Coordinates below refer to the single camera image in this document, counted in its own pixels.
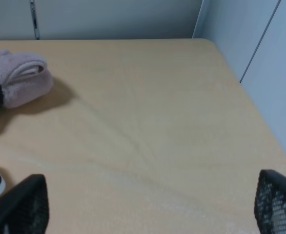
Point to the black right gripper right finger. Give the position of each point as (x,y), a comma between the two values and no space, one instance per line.
(270,202)

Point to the rolled pink towel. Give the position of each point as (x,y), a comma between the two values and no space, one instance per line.
(24,77)

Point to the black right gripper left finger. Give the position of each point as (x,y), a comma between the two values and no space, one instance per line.
(25,208)

